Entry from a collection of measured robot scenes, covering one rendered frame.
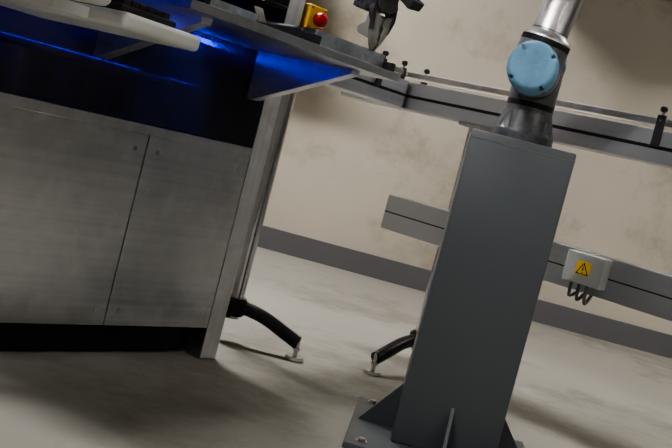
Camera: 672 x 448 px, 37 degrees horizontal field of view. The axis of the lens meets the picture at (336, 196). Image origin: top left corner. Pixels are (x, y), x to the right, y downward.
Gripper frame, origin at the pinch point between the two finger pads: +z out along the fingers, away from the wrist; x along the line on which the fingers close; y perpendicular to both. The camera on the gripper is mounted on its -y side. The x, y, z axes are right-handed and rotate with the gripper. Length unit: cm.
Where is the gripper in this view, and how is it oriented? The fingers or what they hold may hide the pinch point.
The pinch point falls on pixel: (375, 46)
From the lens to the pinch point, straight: 243.1
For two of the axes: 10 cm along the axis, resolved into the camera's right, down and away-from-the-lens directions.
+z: -2.5, 9.7, 0.5
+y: -7.3, -2.3, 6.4
